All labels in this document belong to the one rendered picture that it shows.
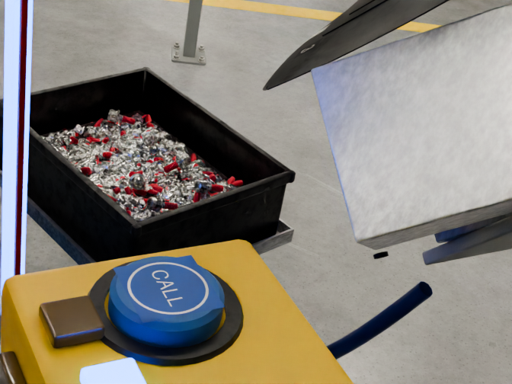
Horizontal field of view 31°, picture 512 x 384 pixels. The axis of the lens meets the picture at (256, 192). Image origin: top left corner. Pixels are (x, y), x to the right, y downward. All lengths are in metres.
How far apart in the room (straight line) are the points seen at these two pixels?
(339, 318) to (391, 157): 1.42
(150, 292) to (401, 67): 0.38
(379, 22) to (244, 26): 2.55
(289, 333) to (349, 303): 1.77
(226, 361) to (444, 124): 0.37
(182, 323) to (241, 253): 0.06
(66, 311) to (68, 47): 2.71
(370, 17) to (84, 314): 0.54
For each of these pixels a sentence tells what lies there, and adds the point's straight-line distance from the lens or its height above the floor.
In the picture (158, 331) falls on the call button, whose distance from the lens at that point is 0.31.
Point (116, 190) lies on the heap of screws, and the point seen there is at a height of 0.85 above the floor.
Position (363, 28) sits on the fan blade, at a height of 0.99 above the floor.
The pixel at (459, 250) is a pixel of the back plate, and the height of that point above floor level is 0.87.
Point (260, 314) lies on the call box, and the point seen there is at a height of 1.07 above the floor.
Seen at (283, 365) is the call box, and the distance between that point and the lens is 0.32.
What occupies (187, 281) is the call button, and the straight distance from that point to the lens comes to 0.33.
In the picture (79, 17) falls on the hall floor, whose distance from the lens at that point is 3.23.
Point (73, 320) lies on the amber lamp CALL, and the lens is 0.32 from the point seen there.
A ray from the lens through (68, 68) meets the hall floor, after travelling 2.88.
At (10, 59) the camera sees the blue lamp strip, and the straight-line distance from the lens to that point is 0.55.
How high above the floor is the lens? 1.29
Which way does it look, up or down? 33 degrees down
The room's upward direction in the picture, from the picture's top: 11 degrees clockwise
